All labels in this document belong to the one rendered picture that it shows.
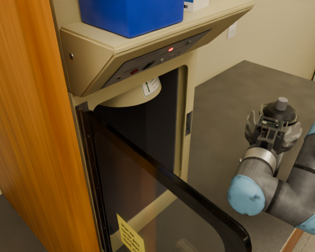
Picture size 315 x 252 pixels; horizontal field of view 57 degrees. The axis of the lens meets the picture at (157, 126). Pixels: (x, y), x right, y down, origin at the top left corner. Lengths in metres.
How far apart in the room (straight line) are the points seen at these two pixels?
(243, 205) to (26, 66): 0.47
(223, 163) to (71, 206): 0.69
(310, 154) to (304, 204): 0.10
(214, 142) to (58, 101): 0.84
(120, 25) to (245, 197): 0.41
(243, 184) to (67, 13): 0.44
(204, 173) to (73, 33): 0.70
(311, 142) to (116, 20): 0.46
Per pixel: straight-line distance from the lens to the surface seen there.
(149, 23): 0.37
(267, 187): 0.63
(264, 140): 0.71
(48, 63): 0.32
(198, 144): 1.10
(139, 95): 0.60
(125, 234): 0.56
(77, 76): 0.42
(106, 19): 0.38
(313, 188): 0.65
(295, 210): 0.64
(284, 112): 0.90
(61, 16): 0.43
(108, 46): 0.34
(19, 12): 0.30
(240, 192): 0.61
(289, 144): 0.83
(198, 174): 0.98
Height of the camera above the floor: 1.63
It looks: 35 degrees down
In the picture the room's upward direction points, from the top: straight up
